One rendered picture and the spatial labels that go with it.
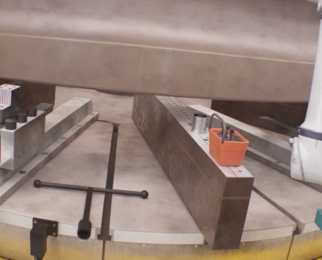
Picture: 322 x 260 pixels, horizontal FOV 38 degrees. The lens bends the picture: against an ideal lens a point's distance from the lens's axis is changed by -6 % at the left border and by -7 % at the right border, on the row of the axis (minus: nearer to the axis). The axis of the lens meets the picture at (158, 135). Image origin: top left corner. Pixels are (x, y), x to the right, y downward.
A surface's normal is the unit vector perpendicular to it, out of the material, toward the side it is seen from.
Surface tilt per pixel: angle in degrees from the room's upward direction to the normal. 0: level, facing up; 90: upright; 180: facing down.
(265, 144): 72
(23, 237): 90
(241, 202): 90
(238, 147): 97
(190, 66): 90
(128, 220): 0
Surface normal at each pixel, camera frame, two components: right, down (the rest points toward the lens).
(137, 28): 0.12, -0.09
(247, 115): -0.53, 0.19
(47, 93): 0.84, 0.25
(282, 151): -0.73, -0.22
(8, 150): -0.17, 0.27
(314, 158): -0.26, 0.08
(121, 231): 0.07, 0.30
